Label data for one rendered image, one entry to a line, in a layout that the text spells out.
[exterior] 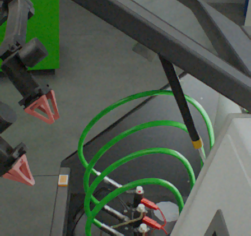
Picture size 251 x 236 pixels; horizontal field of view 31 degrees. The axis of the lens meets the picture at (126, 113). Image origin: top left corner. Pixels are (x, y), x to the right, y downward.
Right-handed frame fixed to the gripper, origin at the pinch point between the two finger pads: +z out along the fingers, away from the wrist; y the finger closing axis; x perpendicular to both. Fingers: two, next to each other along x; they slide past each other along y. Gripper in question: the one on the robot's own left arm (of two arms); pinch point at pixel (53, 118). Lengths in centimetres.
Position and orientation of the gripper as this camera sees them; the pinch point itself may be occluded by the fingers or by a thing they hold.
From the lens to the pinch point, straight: 125.8
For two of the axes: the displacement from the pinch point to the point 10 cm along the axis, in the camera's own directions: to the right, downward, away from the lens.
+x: -7.8, 5.7, 2.6
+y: 1.5, -2.4, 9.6
